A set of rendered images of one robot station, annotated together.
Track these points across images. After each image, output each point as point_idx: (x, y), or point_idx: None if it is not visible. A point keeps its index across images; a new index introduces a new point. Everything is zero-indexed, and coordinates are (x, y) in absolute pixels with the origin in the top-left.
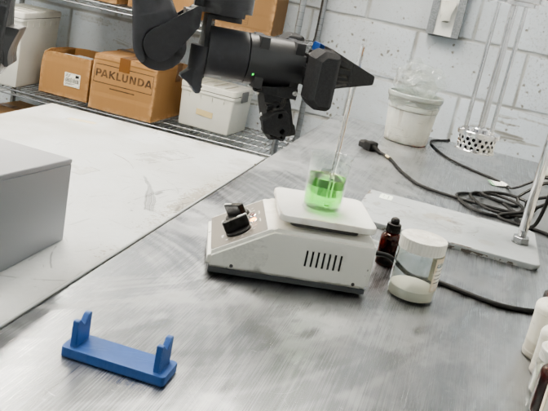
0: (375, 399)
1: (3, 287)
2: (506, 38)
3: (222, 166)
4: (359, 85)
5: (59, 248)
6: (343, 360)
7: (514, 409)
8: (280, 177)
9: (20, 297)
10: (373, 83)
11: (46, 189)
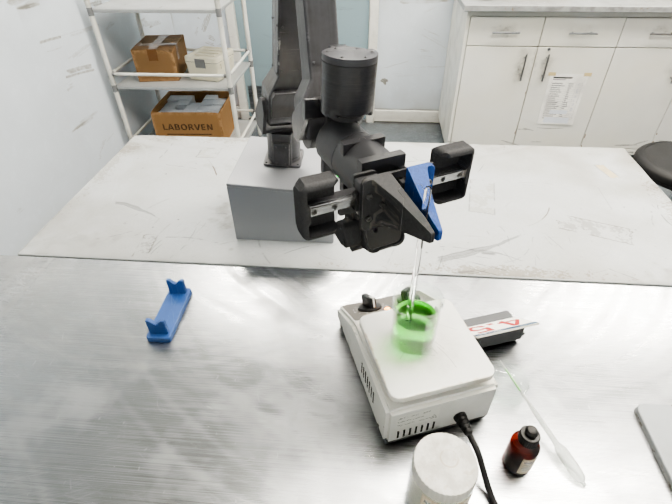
0: (166, 475)
1: (243, 247)
2: None
3: (640, 267)
4: (412, 235)
5: (317, 246)
6: (229, 442)
7: None
8: None
9: (235, 256)
10: (430, 241)
11: None
